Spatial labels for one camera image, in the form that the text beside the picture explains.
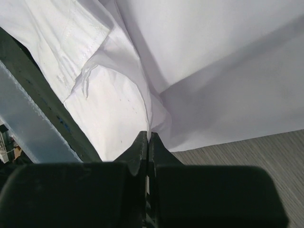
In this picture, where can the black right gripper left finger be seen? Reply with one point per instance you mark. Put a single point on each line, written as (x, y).
(78, 195)

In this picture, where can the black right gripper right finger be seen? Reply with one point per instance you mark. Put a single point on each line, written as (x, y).
(211, 196)

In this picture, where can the white long sleeve shirt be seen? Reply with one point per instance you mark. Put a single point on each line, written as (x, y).
(196, 72)

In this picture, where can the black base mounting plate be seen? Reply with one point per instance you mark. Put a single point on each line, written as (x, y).
(17, 59)

